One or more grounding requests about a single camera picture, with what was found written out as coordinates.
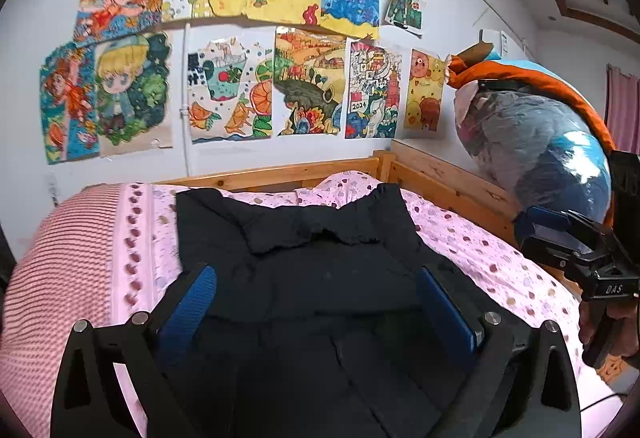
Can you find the pink apple-print quilt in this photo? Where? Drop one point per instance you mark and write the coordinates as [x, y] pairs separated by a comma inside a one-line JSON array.
[[500, 268]]

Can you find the black jacket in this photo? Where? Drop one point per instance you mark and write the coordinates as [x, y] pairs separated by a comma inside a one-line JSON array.
[[325, 278]]

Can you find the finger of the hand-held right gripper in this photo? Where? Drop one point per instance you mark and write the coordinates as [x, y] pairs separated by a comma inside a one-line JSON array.
[[550, 258], [545, 220]]

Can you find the wooden bed frame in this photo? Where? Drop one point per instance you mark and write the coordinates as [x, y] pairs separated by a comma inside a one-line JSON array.
[[440, 173]]

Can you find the pink curtain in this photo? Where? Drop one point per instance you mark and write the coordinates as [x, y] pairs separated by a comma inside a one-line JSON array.
[[625, 108]]

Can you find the white wall pipe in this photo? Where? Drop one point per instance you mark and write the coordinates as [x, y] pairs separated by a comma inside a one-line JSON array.
[[187, 68]]

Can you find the blond child drawing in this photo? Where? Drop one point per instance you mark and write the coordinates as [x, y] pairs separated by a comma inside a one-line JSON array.
[[125, 88]]

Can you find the white wall box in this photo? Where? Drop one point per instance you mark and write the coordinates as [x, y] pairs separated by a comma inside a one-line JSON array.
[[495, 41]]

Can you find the red striped pillow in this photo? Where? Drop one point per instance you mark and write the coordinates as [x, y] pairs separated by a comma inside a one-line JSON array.
[[50, 268]]

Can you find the city tower drawing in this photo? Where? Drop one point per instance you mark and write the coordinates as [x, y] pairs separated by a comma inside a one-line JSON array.
[[372, 88]]

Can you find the hillside landscape drawing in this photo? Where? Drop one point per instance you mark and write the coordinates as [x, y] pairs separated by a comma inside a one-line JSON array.
[[310, 83]]

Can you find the person's right hand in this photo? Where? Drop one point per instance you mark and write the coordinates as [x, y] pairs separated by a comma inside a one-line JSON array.
[[627, 318]]

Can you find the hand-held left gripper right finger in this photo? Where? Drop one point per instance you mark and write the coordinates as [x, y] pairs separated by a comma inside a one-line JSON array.
[[450, 313]]

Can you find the swimming girl drawing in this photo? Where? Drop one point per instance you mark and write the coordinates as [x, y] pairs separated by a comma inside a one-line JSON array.
[[65, 98]]

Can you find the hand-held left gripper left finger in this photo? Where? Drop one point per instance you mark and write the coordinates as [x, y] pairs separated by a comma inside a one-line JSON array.
[[192, 303]]

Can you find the yellow bear drawing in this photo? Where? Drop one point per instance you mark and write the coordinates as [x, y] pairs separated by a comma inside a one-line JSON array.
[[425, 93]]

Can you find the ship and goldfish drawing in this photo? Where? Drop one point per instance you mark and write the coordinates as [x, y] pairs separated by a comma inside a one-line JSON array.
[[225, 83]]

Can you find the clear storage bag of clothes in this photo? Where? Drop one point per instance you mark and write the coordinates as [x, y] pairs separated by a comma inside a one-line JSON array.
[[530, 143]]

